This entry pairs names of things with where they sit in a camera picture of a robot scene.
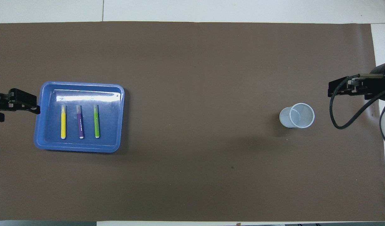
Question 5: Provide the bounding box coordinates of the translucent plastic cup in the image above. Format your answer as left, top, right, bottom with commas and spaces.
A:
279, 103, 315, 129

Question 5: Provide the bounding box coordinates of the yellow marker pen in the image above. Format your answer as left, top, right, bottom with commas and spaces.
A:
61, 105, 67, 139

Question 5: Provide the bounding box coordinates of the brown table mat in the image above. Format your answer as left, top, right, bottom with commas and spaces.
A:
0, 21, 385, 222

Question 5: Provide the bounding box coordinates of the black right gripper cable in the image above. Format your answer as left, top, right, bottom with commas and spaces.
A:
329, 74, 385, 130

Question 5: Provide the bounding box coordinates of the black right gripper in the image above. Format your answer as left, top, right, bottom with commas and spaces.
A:
328, 64, 385, 101

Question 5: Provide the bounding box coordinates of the purple marker pen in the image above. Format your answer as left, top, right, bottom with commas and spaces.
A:
76, 105, 84, 139

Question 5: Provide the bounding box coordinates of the green marker pen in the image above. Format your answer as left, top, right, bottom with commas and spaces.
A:
93, 105, 100, 138

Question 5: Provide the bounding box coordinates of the blue plastic tray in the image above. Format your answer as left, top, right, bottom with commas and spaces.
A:
34, 81, 125, 153

